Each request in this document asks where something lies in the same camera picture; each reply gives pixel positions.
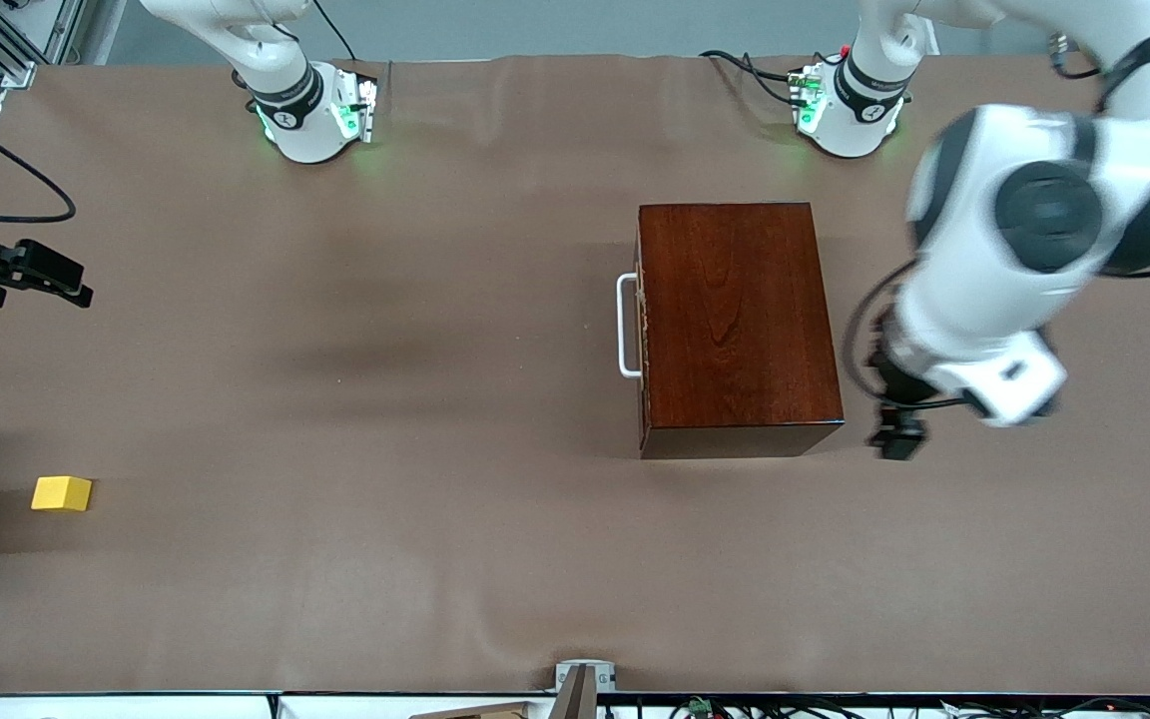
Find yellow block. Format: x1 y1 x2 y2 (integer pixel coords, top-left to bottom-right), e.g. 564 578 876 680
31 476 94 512

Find light wooden drawer white handle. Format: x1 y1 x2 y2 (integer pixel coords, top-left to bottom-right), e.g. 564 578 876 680
617 268 650 385

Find black right arm base cable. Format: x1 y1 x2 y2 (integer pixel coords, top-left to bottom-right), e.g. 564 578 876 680
310 0 351 61

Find brown table cover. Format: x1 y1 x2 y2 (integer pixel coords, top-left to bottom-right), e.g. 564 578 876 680
0 52 1150 697

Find light wooden board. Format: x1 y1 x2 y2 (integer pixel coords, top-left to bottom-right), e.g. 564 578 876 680
410 701 536 719

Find black left arm base cables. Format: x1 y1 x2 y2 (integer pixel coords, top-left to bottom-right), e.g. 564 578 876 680
700 48 816 106

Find aluminium frame profile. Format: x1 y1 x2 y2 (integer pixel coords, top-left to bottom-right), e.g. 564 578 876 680
0 0 87 91

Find dark brown wooden cabinet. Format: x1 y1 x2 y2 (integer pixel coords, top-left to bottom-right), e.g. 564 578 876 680
635 202 846 460

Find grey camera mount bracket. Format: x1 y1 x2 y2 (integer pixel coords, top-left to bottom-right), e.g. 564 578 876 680
550 659 618 719

